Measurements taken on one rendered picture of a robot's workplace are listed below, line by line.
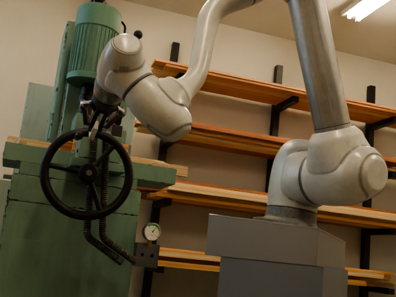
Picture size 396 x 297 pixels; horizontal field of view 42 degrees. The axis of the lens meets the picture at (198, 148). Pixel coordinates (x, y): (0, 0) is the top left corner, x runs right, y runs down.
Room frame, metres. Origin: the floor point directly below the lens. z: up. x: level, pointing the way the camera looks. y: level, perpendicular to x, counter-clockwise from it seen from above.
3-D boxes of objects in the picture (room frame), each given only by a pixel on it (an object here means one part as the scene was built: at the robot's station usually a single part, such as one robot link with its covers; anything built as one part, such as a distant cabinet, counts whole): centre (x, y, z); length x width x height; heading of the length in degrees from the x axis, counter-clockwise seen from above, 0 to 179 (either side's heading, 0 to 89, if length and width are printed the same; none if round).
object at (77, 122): (1.96, 0.45, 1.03); 0.14 x 0.07 x 0.09; 19
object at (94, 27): (1.94, 0.44, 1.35); 0.18 x 0.18 x 0.31
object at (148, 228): (1.82, 0.13, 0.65); 0.06 x 0.04 x 0.08; 109
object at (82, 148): (1.77, 0.34, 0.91); 0.15 x 0.14 x 0.09; 109
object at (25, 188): (2.05, 0.49, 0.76); 0.57 x 0.45 x 0.09; 19
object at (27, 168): (1.88, 0.43, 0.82); 0.40 x 0.21 x 0.04; 109
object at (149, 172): (1.85, 0.37, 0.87); 0.61 x 0.30 x 0.06; 109
